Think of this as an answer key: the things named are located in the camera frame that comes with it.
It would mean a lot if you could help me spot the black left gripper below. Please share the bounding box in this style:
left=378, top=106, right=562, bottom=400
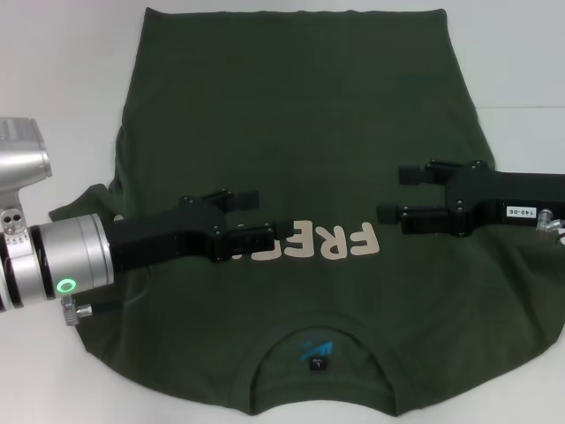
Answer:
left=108, top=188, right=296, bottom=274

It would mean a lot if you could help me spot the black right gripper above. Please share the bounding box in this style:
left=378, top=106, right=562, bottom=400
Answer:
left=376, top=157, right=565, bottom=240

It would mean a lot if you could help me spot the dark green FREE! t-shirt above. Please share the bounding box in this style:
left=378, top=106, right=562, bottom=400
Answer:
left=47, top=6, right=565, bottom=424

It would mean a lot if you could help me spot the right gripper silver plug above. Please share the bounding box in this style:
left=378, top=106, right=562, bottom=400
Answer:
left=535, top=209, right=560, bottom=234

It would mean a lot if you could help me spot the silver vented box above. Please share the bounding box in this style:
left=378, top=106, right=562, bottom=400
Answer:
left=0, top=117, right=55, bottom=200

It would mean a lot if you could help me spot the left arm cable with plug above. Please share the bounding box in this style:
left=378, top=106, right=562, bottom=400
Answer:
left=60, top=294, right=133, bottom=328

